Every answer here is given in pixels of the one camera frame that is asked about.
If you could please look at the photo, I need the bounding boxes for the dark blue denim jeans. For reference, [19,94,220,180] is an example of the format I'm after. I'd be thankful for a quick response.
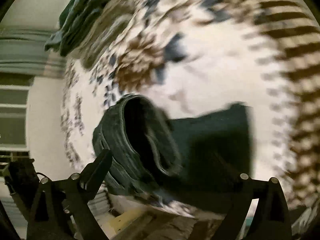
[92,94,251,213]

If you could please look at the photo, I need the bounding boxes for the green striped folded blankets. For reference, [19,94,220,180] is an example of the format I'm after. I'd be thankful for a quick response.
[1,27,66,79]

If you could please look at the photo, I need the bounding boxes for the dark green folded clothes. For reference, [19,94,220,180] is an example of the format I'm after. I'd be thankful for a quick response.
[44,0,110,57]

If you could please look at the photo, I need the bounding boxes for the white floral bed blanket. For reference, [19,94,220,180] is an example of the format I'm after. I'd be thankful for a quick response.
[61,0,319,208]

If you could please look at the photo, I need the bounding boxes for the yellow wooden bed frame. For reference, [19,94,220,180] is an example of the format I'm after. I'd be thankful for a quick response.
[98,208,154,239]

